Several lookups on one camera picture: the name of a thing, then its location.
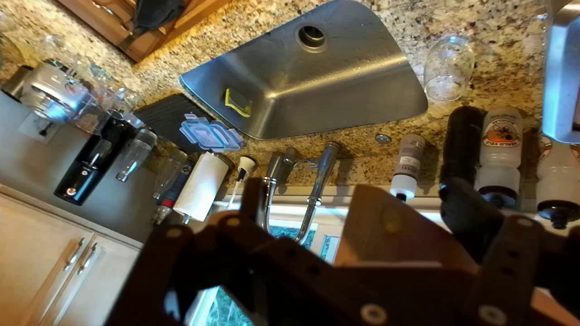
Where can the far wooden wall cabinets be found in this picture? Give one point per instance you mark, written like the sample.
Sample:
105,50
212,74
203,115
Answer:
54,269

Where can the wooden cupboard door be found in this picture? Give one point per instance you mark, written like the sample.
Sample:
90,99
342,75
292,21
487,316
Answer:
408,271

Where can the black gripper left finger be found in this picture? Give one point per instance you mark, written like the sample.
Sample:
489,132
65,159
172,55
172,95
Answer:
272,280

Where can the clear drinking glass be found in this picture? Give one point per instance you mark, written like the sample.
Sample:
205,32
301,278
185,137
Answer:
448,68

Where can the white bottle black cap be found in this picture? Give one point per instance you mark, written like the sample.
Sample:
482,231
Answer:
500,157
558,184
406,170

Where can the paper towel roll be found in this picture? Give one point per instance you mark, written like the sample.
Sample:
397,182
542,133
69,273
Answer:
201,188

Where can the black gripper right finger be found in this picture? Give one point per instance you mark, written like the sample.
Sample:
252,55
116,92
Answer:
515,257

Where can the black coffee machine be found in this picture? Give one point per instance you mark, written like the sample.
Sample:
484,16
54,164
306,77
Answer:
92,162

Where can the blue sponge cloth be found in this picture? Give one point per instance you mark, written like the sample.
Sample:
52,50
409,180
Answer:
208,135

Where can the chrome kitchen faucet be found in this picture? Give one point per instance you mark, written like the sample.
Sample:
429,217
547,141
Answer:
277,182

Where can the stainless steel sink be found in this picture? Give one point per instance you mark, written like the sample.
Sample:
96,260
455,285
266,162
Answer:
328,70

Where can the stainless steel toaster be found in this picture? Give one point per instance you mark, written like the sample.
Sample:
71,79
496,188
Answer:
562,74

